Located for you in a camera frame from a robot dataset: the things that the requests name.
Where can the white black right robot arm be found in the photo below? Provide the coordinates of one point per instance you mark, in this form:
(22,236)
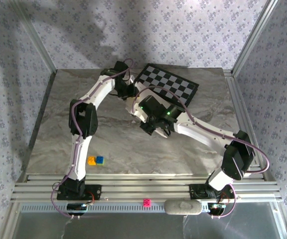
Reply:
(203,132)

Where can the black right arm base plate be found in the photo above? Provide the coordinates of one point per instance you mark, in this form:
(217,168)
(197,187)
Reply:
(195,192)

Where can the aluminium side rail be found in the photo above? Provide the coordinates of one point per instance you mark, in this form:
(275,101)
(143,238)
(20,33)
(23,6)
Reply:
(237,99)
(46,94)

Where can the orange toy brick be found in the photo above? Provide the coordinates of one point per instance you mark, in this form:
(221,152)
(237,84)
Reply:
(91,160)

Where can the small black circuit board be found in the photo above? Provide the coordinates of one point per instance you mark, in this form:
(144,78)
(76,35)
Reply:
(216,208)
(76,208)

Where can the black grey checkerboard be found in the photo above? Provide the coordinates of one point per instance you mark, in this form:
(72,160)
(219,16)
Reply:
(173,82)

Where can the grey metal panel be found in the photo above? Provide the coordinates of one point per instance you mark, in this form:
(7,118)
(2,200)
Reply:
(133,226)

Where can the blue green toy brick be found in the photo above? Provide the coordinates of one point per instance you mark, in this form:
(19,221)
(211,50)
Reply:
(100,160)

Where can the aluminium frame post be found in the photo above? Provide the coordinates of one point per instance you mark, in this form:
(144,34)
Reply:
(37,37)
(253,37)

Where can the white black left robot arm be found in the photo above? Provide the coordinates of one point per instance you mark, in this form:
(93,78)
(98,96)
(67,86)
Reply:
(80,154)

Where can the pink toy brick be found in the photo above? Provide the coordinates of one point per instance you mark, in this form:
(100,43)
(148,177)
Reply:
(147,202)

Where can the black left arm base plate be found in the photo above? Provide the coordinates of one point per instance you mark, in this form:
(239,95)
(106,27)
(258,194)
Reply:
(93,192)

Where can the aluminium extrusion base frame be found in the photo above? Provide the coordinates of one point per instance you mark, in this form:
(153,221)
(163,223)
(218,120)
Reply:
(146,186)

